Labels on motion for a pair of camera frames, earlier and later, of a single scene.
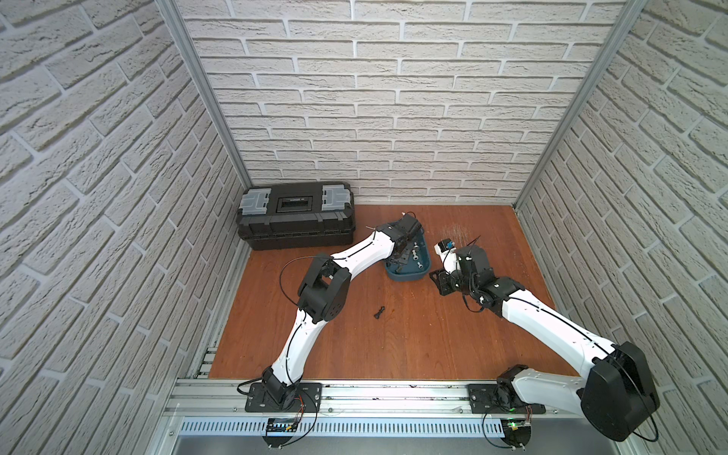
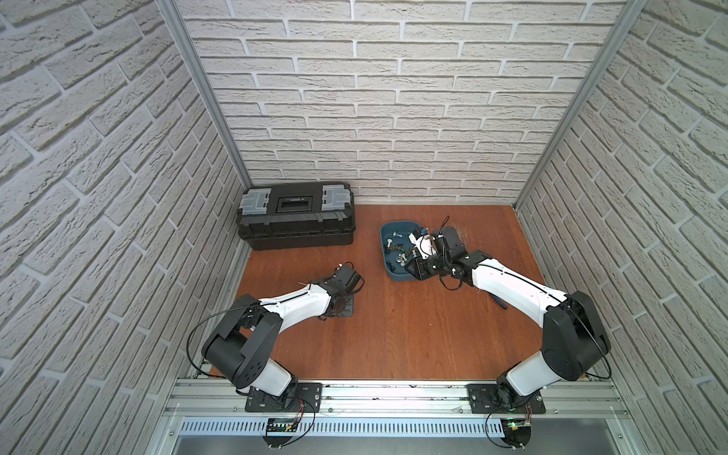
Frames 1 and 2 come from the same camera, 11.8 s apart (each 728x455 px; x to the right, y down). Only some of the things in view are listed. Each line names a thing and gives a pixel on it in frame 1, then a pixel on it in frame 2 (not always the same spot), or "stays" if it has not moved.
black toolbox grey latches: x=294 y=214 stays
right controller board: x=517 y=431 stays
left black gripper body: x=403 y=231 to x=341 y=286
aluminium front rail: x=226 y=400 stays
